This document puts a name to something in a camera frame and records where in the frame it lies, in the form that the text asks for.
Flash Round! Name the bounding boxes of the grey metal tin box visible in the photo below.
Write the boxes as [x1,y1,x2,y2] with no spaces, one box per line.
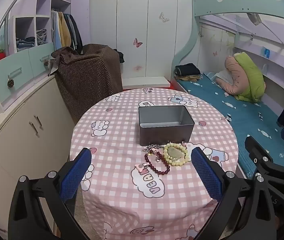
[138,105,195,146]

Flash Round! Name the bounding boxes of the beige cabinet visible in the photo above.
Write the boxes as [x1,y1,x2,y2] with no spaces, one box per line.
[0,76,82,230]

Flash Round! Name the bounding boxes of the silver chain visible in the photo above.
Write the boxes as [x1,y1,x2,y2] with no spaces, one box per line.
[143,144,165,155]

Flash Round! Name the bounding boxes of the dark red bead bracelet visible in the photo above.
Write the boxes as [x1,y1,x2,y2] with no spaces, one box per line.
[144,150,171,176]

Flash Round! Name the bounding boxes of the grey bed gas strut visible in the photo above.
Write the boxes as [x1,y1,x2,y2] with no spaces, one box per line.
[247,12,284,46]

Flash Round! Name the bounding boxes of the olive folded garment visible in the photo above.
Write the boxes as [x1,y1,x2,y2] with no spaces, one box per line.
[173,74,202,82]

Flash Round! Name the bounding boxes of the folded grey clothes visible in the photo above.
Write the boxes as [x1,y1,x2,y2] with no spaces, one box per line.
[35,29,48,46]

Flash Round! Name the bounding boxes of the yellow hanging garment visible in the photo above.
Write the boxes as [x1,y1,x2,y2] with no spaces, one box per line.
[58,12,72,48]

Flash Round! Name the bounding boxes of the white pillow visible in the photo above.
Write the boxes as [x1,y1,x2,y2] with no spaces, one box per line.
[215,70,234,85]

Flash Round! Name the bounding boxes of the pink checkered tablecloth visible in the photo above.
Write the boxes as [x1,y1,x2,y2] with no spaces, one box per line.
[69,88,240,240]

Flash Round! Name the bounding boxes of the teal drawer unit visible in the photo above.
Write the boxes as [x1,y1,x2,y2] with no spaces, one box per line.
[0,42,56,113]

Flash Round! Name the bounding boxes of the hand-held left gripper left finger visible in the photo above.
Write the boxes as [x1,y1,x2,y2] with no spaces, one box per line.
[7,147,92,240]

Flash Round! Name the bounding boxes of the dark hanging jackets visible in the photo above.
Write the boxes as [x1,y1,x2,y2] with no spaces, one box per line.
[63,14,84,55]

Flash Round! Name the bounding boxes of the black folded garment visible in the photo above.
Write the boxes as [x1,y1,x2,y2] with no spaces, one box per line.
[174,63,201,76]

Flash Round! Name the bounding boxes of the white wardrobe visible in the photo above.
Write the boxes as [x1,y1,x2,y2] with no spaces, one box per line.
[89,0,195,80]

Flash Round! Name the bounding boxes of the pale blue hanging shirt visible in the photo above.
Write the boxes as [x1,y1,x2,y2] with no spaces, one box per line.
[50,11,62,52]

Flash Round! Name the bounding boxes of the pale jade pendant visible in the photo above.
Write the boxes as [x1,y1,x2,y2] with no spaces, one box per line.
[166,146,183,161]

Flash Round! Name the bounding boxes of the folded blue jeans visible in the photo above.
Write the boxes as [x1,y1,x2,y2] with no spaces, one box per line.
[16,37,35,52]

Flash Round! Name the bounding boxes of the yellow bead bracelet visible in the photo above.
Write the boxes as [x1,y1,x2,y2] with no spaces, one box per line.
[162,142,190,166]

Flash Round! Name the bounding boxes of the white platform board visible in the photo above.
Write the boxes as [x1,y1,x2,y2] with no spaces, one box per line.
[122,77,170,89]

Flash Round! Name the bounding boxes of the teal bunk bed frame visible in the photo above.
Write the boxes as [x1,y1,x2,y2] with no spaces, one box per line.
[171,0,284,93]

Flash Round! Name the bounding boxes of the brown polka dot cover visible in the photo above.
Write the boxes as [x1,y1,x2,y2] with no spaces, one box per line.
[50,44,124,120]

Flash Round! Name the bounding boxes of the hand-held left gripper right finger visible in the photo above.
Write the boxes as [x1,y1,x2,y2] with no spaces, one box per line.
[191,147,277,240]

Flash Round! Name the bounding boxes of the grey curved metal bar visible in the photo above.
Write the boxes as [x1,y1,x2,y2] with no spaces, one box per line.
[0,0,32,38]

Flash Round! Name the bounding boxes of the lilac shelf unit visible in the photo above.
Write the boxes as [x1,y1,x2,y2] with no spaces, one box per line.
[7,0,73,53]

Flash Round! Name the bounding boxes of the green blanket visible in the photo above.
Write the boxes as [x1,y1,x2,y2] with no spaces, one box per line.
[233,52,267,103]

